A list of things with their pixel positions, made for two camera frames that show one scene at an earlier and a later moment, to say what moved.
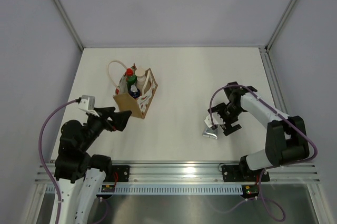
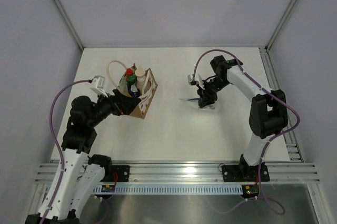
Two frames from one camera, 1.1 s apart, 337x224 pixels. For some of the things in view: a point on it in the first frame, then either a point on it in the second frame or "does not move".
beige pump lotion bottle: (141, 79) does not move
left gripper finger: (105, 112) → (121, 95)
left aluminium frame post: (61, 11) does not move
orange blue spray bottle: (134, 92) does not move
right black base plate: (242, 173) does not move
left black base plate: (123, 173) does not move
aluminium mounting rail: (203, 173) does not move
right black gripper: (227, 128) → (206, 97)
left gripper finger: (120, 119) → (127, 105)
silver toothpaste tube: (210, 132) → (208, 107)
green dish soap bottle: (131, 79) does not move
